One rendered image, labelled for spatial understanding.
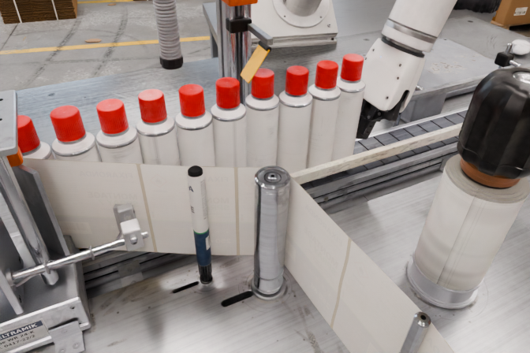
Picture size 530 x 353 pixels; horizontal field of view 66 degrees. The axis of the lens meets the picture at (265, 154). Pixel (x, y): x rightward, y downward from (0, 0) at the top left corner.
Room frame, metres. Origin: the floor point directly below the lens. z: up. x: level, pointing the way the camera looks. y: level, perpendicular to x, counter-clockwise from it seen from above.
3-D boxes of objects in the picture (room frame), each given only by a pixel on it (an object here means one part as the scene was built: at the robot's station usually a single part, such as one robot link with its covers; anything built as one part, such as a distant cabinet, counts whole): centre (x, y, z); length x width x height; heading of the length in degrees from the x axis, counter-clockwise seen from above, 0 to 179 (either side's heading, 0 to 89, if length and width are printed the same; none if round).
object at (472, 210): (0.35, -0.24, 1.03); 0.09 x 0.09 x 0.30
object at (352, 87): (0.61, -0.13, 0.98); 0.05 x 0.05 x 0.20
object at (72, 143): (0.42, 0.24, 0.98); 0.05 x 0.05 x 0.20
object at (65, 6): (4.11, 2.25, 0.16); 0.65 x 0.54 x 0.32; 110
